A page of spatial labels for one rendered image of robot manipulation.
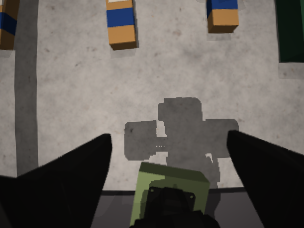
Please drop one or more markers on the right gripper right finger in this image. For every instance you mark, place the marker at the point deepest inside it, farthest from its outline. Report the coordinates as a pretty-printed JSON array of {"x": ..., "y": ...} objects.
[{"x": 273, "y": 178}]

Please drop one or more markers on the cream welding electrode pack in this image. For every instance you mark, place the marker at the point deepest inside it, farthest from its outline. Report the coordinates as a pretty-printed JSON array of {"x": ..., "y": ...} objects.
[{"x": 222, "y": 16}]

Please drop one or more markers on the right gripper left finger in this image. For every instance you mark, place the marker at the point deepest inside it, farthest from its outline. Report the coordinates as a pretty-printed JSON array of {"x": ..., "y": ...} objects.
[{"x": 63, "y": 193}]

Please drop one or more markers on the brown rectangular pack with blue band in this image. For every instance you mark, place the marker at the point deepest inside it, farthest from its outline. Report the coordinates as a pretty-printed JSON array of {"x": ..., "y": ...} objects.
[{"x": 120, "y": 24}]

